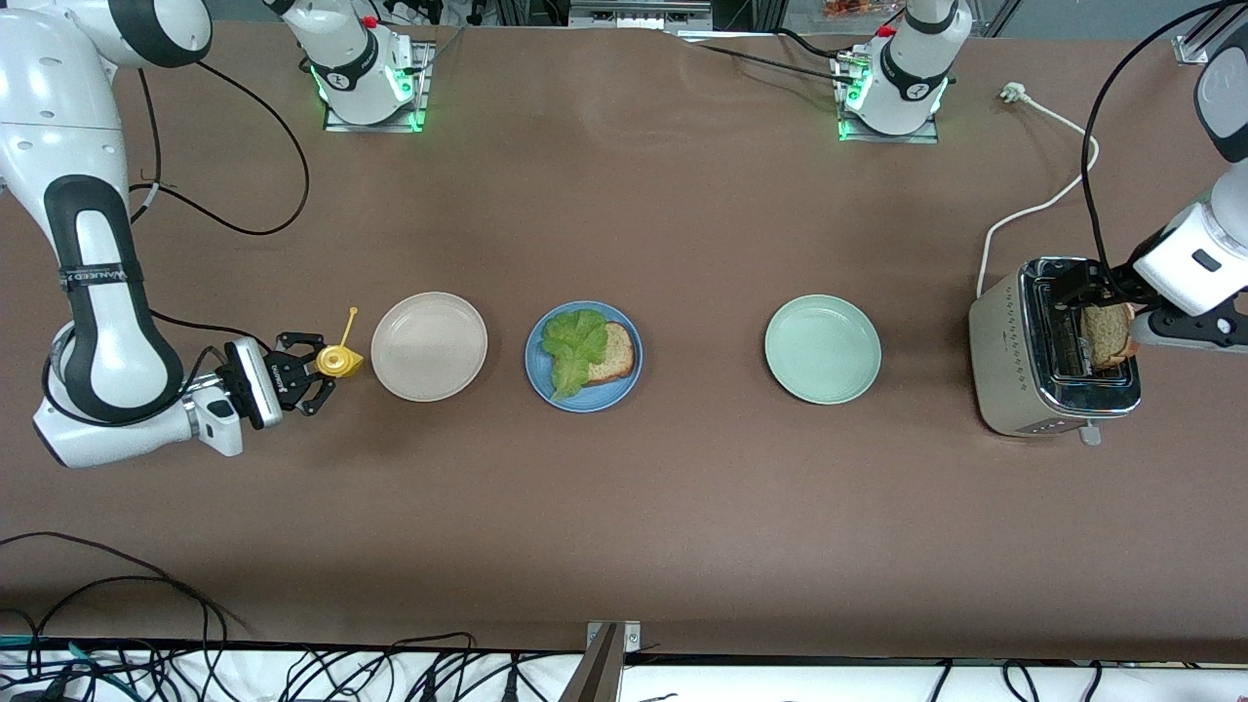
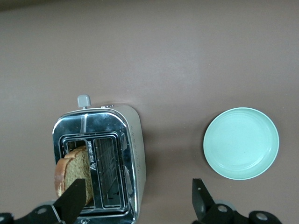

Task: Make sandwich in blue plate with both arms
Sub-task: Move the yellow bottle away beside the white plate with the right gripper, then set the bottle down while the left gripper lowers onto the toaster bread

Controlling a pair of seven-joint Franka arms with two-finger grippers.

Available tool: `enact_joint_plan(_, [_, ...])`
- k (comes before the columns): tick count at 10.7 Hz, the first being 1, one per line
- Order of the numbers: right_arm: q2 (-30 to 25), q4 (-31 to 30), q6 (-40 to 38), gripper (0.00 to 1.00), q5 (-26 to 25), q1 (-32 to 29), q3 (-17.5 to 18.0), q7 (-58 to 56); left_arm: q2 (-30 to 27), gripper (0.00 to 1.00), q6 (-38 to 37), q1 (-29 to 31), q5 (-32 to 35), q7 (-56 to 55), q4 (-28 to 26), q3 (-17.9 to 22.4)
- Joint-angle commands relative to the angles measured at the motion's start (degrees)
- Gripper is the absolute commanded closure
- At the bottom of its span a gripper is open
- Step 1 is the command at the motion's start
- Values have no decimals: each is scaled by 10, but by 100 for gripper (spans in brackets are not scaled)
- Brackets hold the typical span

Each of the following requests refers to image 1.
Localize black arm base cable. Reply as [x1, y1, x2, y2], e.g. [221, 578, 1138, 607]
[682, 29, 859, 84]

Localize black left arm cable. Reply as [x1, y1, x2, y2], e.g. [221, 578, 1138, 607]
[1082, 0, 1248, 293]

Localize metal table edge bracket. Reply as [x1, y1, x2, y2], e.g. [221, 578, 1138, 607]
[561, 621, 642, 702]

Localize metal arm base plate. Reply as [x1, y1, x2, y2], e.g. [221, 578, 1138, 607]
[322, 39, 435, 133]
[837, 49, 942, 144]

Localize aluminium frame rail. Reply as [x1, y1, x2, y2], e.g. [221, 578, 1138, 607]
[568, 0, 713, 30]

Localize black looped table cable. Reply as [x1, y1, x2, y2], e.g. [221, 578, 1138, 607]
[0, 531, 250, 644]

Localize aluminium corner bracket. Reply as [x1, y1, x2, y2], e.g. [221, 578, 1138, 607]
[1175, 0, 1225, 64]

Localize white toaster power cord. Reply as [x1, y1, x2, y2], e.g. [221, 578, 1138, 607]
[976, 82, 1101, 298]

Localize green lettuce leaf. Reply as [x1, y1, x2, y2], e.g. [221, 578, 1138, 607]
[541, 308, 610, 401]

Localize yellow mustard squeeze bottle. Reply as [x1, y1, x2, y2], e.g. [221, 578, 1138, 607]
[314, 307, 365, 381]

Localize beige round plate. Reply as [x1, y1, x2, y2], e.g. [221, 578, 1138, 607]
[370, 292, 488, 403]

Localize brown bread slice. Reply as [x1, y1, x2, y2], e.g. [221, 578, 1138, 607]
[585, 322, 637, 384]
[1080, 304, 1137, 370]

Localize silver two-slot toaster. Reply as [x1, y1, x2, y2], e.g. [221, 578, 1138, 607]
[968, 256, 1144, 448]

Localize blue round plate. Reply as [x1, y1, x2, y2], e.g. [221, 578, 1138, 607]
[525, 300, 644, 413]

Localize tangled black floor cables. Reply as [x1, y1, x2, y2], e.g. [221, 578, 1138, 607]
[0, 624, 1248, 702]

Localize light green round plate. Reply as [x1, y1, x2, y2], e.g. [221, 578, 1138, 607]
[764, 294, 882, 406]

